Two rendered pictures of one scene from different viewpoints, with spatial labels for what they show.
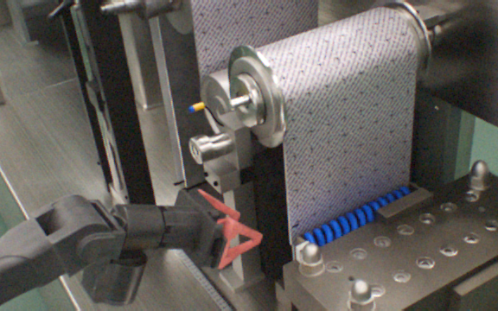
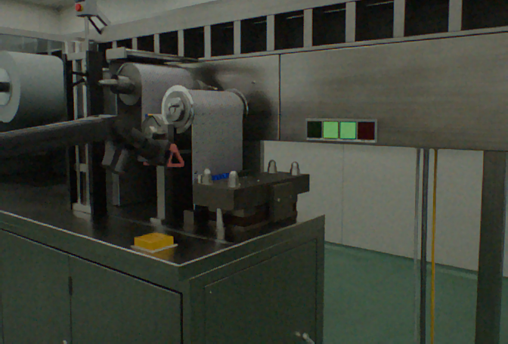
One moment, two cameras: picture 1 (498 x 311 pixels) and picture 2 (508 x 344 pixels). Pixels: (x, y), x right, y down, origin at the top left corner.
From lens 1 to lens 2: 0.80 m
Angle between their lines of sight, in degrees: 35
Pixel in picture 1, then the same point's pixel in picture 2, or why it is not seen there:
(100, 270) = (117, 148)
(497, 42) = (271, 103)
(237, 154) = (167, 137)
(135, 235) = (134, 134)
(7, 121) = not seen: outside the picture
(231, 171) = not seen: hidden behind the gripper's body
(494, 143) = not seen: hidden behind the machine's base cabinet
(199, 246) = (159, 154)
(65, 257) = (107, 128)
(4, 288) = (81, 134)
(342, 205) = (215, 171)
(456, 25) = (255, 103)
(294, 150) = (196, 130)
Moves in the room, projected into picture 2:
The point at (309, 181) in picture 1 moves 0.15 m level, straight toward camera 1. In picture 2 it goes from (202, 150) to (212, 154)
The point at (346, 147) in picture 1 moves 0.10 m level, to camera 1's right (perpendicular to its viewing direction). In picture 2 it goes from (216, 139) to (245, 138)
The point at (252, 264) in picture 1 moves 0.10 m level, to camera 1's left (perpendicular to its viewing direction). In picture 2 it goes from (169, 209) to (137, 212)
